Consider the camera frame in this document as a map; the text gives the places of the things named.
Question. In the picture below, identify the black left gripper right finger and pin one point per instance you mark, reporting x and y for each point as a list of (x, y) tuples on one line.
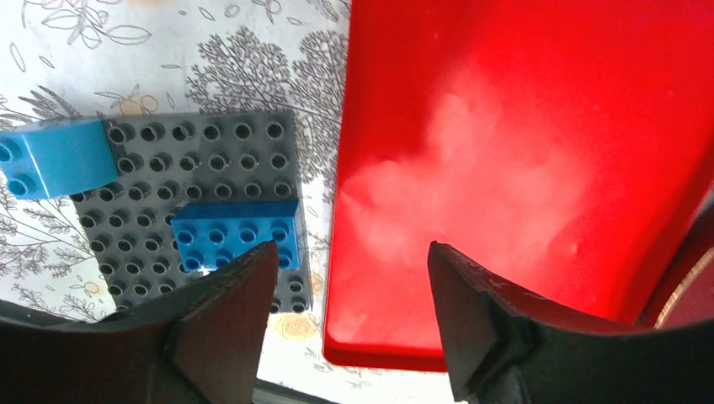
[(503, 343)]

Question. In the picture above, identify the grey lego baseplate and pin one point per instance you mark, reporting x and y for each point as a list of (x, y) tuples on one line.
[(168, 161)]

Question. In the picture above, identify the red square box lid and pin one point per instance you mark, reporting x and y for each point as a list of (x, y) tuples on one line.
[(564, 145)]

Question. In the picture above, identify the round red plate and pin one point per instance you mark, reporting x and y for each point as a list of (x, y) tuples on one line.
[(684, 294)]

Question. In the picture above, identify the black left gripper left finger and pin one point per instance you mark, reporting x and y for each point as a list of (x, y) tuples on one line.
[(200, 343)]

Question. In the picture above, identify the small blue lego brick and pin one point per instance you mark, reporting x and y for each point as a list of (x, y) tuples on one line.
[(53, 158)]

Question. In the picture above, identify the floral table cloth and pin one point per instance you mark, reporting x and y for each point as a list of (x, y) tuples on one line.
[(105, 58)]

